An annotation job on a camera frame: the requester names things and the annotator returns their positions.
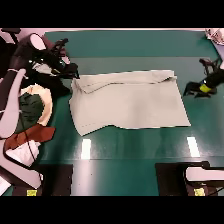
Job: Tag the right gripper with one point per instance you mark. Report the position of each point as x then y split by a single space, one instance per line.
207 85

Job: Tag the black garment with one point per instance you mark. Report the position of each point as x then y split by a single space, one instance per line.
55 85

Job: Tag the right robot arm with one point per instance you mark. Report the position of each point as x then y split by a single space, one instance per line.
204 173

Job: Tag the beige shirt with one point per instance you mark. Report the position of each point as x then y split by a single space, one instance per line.
133 103

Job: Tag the cream garment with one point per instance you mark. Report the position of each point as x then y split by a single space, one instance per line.
47 100

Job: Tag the white garment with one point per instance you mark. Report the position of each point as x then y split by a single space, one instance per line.
21 153
216 35

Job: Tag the red-brown garment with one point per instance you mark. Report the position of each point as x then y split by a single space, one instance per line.
40 133

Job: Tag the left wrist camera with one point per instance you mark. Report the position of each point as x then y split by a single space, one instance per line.
60 45

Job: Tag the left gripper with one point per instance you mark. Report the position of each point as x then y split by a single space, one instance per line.
69 70

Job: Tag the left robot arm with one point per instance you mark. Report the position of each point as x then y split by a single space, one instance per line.
10 106

